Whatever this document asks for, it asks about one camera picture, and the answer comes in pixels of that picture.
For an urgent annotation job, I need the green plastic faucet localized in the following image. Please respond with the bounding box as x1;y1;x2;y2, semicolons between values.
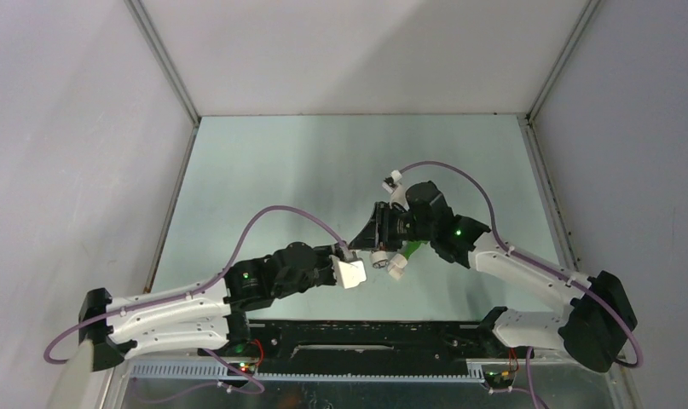
401;241;428;260

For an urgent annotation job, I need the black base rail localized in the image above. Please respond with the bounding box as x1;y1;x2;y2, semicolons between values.
199;307;540;379

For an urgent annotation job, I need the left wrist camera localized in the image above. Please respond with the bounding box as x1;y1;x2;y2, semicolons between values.
329;253;367;290

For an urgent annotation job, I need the grey cable duct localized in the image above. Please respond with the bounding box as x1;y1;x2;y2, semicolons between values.
129;360;484;383

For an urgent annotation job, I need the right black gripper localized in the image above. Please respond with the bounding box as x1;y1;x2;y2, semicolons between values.
350;203;435;254

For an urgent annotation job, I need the white plastic faucet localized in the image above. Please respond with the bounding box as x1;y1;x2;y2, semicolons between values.
369;251;389;269

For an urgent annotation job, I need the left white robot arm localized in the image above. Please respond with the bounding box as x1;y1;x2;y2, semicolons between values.
78;242;354;372

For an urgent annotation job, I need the white elbow fitting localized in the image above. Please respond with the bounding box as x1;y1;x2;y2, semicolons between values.
386;253;408;280

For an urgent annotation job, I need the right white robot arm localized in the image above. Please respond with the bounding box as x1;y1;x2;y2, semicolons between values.
349;181;638;372

